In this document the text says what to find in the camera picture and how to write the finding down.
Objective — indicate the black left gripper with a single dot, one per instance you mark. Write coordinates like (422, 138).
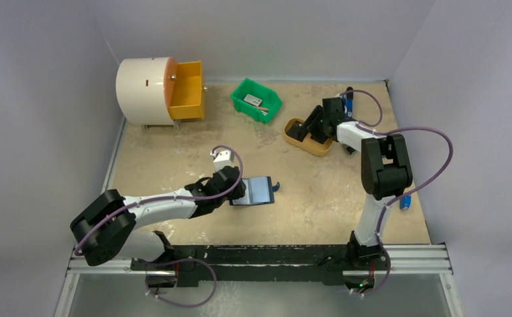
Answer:
(238, 192)

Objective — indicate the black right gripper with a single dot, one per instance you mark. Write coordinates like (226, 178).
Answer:
(316, 121)

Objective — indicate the black credit card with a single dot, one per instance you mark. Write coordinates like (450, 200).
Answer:
(297, 131)

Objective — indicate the navy blue card holder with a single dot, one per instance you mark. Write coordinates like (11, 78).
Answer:
(258, 191)

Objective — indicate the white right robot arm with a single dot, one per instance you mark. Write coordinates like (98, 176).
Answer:
(385, 168)

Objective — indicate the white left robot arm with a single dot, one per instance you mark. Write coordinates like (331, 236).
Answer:
(106, 224)

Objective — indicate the tan oval tray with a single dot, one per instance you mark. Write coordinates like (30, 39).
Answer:
(308, 144)

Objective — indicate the blue stapler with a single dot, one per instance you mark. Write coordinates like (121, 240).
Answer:
(348, 100)

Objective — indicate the small black marker cap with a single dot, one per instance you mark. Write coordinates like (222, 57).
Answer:
(350, 150)

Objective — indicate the small box in bin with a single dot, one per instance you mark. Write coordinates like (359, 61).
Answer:
(252, 100)

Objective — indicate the green plastic bin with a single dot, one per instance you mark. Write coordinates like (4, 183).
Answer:
(270, 106)

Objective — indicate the yellow open drawer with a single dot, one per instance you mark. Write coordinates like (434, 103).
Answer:
(188, 97)

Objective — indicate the small blue object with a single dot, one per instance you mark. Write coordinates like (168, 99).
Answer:
(405, 202)

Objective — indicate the white cylindrical drawer cabinet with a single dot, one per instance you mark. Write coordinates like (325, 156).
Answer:
(144, 88)

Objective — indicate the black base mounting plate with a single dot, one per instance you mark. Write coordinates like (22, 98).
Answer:
(329, 264)

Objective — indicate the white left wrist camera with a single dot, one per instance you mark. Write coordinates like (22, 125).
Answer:
(222, 159)

